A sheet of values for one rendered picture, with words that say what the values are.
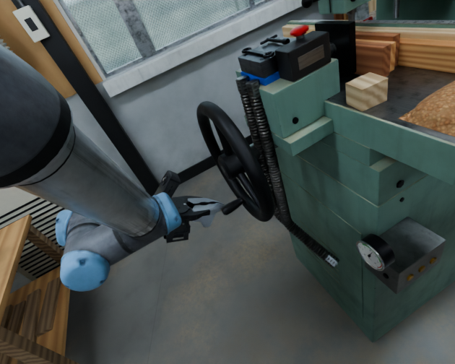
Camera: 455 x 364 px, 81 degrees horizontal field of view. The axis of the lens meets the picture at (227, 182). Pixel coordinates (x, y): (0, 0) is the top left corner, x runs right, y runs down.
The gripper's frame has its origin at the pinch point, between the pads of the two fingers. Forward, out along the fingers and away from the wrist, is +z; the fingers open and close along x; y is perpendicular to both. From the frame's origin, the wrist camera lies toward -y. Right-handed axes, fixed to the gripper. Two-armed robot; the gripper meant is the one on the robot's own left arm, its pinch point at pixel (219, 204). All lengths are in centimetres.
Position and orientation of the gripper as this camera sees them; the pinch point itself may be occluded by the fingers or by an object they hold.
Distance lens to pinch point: 67.9
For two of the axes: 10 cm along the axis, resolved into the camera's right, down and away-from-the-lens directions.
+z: 9.2, -0.6, 3.8
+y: -1.2, 8.9, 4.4
